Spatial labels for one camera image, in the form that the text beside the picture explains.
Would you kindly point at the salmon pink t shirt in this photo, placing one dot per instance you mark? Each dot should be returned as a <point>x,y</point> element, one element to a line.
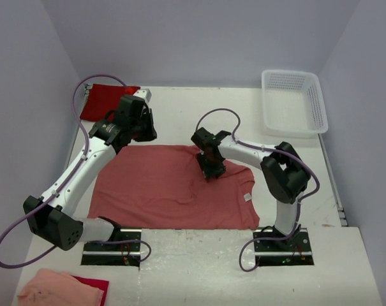
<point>163,187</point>

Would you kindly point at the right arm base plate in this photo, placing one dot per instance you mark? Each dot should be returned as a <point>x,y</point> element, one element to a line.
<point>295,252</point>

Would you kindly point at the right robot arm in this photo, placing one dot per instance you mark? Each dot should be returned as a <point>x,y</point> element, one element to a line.
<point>285,175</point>

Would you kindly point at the folded dark red shirt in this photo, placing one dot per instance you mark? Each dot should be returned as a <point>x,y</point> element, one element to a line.
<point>102,99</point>

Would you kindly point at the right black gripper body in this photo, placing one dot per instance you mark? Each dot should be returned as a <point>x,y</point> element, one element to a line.
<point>211,166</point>

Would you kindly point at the white plastic basket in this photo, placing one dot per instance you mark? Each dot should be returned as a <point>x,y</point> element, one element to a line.
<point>292,104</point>

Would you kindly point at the folded red shirt front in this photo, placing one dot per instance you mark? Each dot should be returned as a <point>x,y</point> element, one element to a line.
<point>96,283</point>

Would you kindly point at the folded light pink shirt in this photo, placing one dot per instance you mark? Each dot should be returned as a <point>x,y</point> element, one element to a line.
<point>58,288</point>

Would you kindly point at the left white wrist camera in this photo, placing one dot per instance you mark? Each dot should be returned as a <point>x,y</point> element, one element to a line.
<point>145,94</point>

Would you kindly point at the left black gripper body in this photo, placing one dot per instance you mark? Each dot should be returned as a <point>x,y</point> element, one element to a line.
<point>143,131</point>

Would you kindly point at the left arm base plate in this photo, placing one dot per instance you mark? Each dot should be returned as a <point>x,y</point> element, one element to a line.
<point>111,254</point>

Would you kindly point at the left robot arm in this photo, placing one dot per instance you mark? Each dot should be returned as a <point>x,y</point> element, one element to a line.
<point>50,216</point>

